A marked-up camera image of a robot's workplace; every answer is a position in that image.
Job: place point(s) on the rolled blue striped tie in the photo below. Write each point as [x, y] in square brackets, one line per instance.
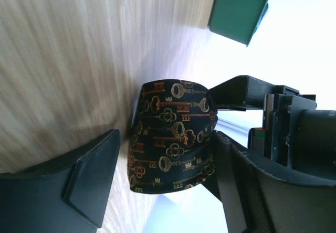
[264, 12]

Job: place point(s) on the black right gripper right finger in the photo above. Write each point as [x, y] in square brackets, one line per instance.
[260, 195]

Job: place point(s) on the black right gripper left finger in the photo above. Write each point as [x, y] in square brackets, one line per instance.
[66, 194]

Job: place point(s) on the black tie with gold keys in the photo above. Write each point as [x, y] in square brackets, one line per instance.
[169, 142]

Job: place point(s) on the green divided organizer tray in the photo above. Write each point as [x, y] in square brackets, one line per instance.
[236, 19]

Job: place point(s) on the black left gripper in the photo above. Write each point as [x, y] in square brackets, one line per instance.
[294, 133]

